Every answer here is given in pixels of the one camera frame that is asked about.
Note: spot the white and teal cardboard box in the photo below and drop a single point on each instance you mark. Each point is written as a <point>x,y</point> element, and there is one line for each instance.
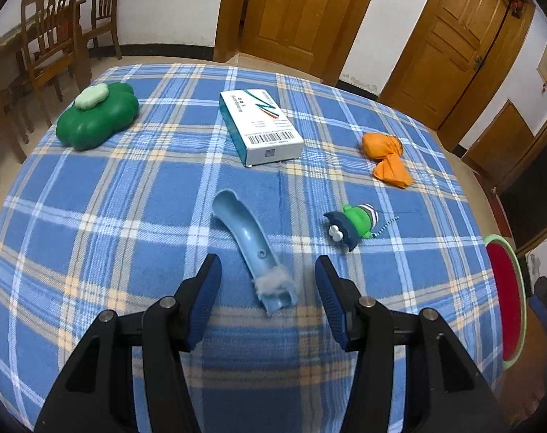
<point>264,117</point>

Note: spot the red door ornament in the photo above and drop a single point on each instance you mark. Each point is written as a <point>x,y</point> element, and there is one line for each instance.
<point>517,9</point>

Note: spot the small wooden cabinet door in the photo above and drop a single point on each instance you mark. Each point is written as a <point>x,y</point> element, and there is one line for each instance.
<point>499,140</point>

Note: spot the wooden door frame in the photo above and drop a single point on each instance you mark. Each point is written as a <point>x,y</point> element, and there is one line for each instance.
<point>226,9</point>
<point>417,31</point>

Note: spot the light blue curved plastic piece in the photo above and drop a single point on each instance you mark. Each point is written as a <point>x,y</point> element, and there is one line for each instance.
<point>248,234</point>

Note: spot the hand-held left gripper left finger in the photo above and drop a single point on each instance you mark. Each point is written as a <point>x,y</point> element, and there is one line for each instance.
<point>206,302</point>

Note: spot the red round stool green rim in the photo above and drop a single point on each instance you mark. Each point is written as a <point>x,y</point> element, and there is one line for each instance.
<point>503,288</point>

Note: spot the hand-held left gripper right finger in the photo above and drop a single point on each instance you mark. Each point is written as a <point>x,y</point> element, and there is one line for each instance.
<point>332,302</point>

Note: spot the green plush toy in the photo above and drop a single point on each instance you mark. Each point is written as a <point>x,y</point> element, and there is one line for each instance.
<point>357,221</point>

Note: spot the orange cloth pouch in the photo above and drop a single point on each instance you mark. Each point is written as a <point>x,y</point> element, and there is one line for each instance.
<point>381,144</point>

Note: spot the wooden dining table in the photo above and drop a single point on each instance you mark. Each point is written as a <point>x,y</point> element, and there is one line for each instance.
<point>0,58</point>

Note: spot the tall wooden dining chair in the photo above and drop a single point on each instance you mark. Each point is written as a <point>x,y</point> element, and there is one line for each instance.
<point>52,54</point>

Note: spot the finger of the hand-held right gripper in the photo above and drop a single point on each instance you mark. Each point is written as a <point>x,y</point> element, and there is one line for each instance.
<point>546,297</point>

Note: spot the green flower-shaped container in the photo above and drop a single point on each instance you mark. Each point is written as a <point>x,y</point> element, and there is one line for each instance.
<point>97,121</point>

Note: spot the blue plaid blanket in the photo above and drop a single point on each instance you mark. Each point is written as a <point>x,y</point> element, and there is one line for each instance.
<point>165,189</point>

